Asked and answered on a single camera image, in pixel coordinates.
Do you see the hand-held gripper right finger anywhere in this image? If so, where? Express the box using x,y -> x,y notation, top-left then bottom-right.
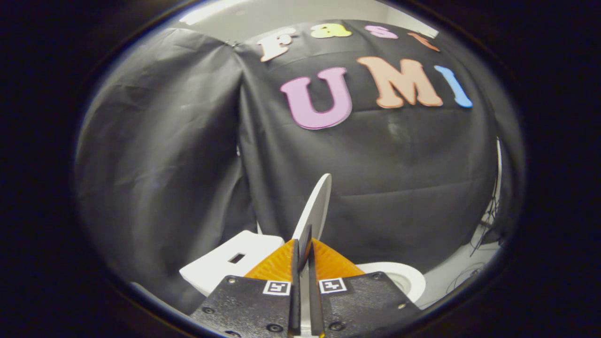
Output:
308,238 -> 421,338

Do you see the black backdrop cloth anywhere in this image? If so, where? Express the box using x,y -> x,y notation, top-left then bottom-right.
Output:
75,27 -> 257,315
235,20 -> 501,276

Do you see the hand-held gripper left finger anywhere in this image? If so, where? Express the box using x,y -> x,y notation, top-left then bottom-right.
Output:
190,238 -> 301,338

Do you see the white toilet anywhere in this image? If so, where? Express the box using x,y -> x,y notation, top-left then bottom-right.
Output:
180,230 -> 427,310

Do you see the white toilet tank lid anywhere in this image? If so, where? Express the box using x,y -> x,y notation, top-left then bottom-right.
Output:
180,230 -> 285,297

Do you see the black light stand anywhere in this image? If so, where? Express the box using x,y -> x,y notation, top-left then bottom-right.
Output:
481,188 -> 503,245

